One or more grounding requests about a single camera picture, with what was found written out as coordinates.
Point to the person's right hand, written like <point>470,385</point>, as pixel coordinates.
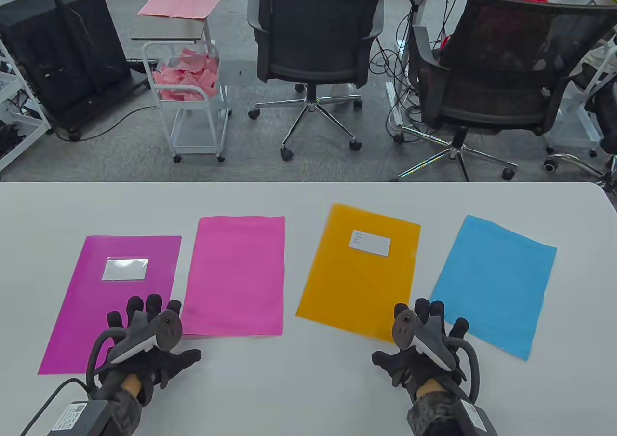
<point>385,361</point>

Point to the person's left hand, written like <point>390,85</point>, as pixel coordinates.
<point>185,356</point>

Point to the grey hand controller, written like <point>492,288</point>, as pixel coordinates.
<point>167,330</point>
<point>404,327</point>

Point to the orange L-shaped folder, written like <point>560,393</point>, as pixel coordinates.
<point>352,286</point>

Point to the pink cardstock sheet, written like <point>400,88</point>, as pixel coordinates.
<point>236,272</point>

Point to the magenta L-shaped folder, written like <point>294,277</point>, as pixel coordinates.
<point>87,301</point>

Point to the blue cardstock sheet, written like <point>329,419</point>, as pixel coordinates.
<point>496,281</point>

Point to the person's right forearm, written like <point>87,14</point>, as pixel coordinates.
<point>434,412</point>

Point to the person's left forearm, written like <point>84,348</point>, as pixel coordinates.
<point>118,412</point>

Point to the grey right wrist device box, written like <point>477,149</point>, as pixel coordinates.
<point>477,419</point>

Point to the grey wrist device box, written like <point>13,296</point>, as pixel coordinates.
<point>72,419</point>
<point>477,419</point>

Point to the grey left wrist device box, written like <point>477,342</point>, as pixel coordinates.
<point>72,419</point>

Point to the black wheeled platform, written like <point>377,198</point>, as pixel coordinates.
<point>111,101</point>

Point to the white metal rack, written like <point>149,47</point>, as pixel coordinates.
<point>46,125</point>

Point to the chrome chair base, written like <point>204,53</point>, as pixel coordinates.
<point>578,162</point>

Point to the pile of pink paper scraps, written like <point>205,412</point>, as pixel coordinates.
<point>185,76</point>

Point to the white metal cart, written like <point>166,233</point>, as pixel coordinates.
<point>573,122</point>

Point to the black computer tower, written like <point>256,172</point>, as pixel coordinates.
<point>72,50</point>

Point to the white rolling cart grey top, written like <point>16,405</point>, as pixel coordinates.
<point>168,30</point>

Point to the black see-through mesh chair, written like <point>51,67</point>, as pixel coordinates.
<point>506,45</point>

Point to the black office chair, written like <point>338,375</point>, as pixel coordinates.
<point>313,26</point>

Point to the pink paper sheets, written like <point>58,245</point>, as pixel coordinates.
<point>178,4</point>

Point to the white floor rail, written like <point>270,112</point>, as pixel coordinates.
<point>393,103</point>

